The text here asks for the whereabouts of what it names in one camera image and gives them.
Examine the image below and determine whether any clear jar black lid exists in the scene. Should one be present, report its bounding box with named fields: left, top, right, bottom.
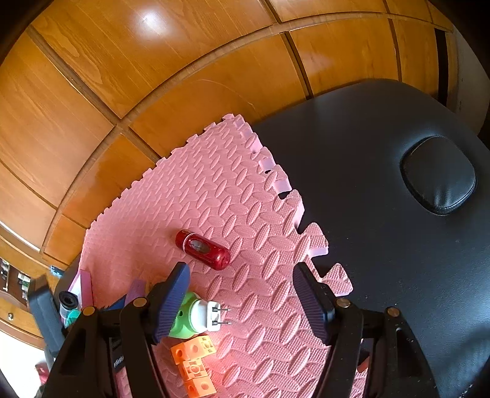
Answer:
left=58, top=290, right=79, bottom=320

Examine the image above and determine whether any teal plastic cylinder cup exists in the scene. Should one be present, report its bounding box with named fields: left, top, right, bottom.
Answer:
left=64, top=308, right=81, bottom=328

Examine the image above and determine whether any purple oval perforated case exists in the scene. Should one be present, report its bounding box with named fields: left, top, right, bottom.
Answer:
left=125, top=280, right=146, bottom=306

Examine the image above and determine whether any orange cube block toy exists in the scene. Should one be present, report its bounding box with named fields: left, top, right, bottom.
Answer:
left=170, top=335, right=216, bottom=398

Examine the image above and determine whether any green white plug device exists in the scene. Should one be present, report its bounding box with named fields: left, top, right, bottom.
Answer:
left=169, top=291, right=231, bottom=340

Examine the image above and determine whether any red glossy cylinder bottle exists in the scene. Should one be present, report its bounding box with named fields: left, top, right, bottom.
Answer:
left=175, top=230, right=231, bottom=270

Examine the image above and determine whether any pink white cardboard tray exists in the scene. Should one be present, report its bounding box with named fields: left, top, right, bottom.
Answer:
left=68, top=269, right=93, bottom=310

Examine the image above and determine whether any wooden door with shelves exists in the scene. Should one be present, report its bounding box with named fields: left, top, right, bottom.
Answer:
left=1, top=226, right=67, bottom=350

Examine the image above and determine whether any pink foam puzzle mat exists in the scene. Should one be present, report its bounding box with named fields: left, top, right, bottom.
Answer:
left=79, top=115, right=328, bottom=397

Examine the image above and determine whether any black padded massage table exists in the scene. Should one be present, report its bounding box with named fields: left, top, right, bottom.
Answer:
left=252, top=80, right=489, bottom=397

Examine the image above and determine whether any black face hole cushion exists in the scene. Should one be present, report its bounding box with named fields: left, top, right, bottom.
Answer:
left=400, top=136, right=477, bottom=216

